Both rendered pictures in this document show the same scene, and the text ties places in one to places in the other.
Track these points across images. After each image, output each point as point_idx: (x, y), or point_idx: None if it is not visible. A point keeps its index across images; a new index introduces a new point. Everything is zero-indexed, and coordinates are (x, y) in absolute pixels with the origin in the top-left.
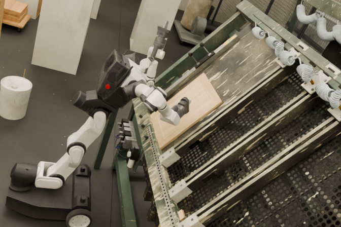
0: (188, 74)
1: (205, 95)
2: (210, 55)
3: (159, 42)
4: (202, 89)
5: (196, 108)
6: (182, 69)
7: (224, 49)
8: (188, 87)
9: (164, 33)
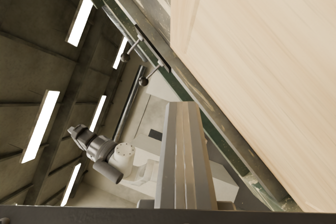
0: (185, 87)
1: (208, 9)
2: (140, 33)
3: (94, 155)
4: (196, 37)
5: (287, 47)
6: None
7: (129, 3)
8: (209, 88)
9: (79, 141)
